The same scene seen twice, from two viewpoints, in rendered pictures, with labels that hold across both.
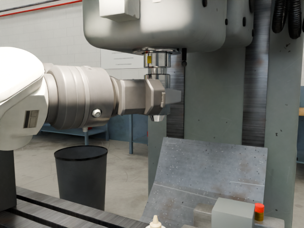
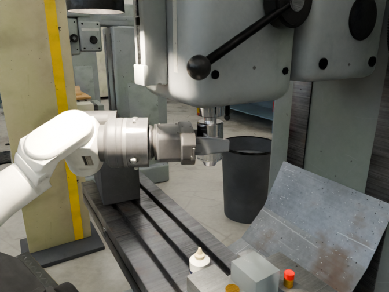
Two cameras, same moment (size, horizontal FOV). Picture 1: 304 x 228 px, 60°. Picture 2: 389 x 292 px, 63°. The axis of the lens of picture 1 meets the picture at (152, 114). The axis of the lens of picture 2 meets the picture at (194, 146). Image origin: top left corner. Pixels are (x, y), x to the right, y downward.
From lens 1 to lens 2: 31 cm
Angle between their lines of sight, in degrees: 32
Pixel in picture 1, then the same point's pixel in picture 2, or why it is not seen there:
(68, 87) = (109, 141)
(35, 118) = (91, 160)
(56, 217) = (160, 218)
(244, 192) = (349, 250)
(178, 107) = (300, 132)
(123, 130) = not seen: hidden behind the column
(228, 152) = (346, 197)
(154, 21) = (175, 88)
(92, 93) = (128, 146)
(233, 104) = (362, 141)
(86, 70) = (129, 124)
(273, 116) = not seen: outside the picture
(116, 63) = not seen: hidden behind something
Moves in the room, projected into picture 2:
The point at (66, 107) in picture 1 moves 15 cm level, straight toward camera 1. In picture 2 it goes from (107, 156) to (47, 196)
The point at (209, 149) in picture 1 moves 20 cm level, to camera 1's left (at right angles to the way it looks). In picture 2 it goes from (325, 189) to (251, 172)
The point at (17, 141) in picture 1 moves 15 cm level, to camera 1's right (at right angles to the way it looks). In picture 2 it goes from (85, 171) to (151, 190)
